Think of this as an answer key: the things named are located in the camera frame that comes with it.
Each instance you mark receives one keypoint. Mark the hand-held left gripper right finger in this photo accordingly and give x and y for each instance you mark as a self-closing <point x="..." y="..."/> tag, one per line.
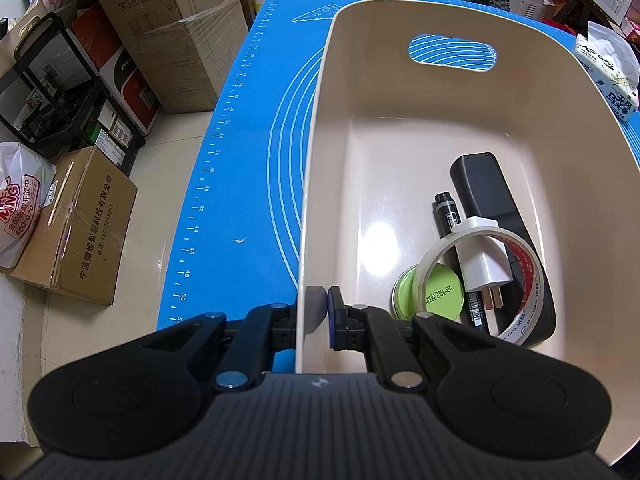
<point x="333" y="315"/>

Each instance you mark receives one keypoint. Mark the black handheld device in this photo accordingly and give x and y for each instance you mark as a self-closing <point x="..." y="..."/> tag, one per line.
<point x="480" y="185"/>

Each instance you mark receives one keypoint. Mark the black metal rack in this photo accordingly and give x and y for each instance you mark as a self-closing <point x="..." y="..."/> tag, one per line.
<point x="65" y="95"/>

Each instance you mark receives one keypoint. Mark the film wrapped cardboard box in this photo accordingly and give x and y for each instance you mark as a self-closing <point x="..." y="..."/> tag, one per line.
<point x="185" y="65"/>

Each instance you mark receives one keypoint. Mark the low taped cardboard box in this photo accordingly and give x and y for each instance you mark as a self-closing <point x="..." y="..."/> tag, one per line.
<point x="85" y="230"/>

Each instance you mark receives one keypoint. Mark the green round tin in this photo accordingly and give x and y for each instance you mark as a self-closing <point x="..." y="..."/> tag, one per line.
<point x="445" y="290"/>

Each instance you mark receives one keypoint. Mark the red and white appliance box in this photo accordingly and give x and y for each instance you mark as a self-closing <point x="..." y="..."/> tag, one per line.
<point x="135" y="90"/>

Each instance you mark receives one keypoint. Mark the clear tape roll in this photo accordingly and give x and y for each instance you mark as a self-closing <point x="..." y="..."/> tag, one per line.
<point x="527" y="327"/>

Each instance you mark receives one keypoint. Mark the black marker pen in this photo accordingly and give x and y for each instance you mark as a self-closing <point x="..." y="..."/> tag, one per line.
<point x="445" y="215"/>

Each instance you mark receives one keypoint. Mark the blue silicone baking mat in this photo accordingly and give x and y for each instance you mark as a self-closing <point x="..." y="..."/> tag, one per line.
<point x="240" y="160"/>

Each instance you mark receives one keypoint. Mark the white charger plug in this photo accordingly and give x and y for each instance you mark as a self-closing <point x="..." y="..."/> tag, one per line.
<point x="487" y="260"/>

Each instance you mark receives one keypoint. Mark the white tissue pack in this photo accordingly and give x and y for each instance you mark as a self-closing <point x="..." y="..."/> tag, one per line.
<point x="610" y="75"/>

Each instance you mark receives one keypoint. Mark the beige plastic storage basket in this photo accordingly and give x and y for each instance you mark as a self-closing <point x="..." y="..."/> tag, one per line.
<point x="400" y="160"/>

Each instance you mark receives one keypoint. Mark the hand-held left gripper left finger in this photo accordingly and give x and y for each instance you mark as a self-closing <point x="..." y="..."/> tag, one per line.
<point x="280" y="325"/>

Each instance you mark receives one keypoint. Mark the white printed plastic bag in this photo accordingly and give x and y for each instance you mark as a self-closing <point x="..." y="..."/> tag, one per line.
<point x="20" y="210"/>

